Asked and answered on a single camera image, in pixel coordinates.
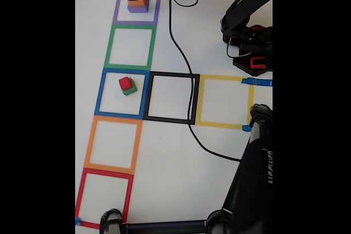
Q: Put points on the large purple cube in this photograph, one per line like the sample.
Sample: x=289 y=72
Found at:
x=138 y=9

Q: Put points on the small red cube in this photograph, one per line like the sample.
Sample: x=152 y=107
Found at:
x=124 y=82

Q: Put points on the green cube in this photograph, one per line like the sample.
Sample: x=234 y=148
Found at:
x=129 y=90

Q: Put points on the red base clamp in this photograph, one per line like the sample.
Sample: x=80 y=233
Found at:
x=251 y=62

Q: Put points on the purple square frame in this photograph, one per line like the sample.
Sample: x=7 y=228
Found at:
x=117 y=9

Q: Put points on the green square frame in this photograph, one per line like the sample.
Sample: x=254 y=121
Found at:
x=108 y=50

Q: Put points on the black square frame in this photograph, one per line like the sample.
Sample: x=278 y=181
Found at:
x=146 y=97

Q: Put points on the blue square frame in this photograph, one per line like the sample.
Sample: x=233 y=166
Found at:
x=99 y=97

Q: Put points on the yellow square frame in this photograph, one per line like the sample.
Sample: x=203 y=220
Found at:
x=200 y=102

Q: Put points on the orange square frame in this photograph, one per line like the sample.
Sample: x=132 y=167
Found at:
x=89 y=146

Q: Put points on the black camera tripod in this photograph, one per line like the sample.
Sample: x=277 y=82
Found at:
x=252 y=179

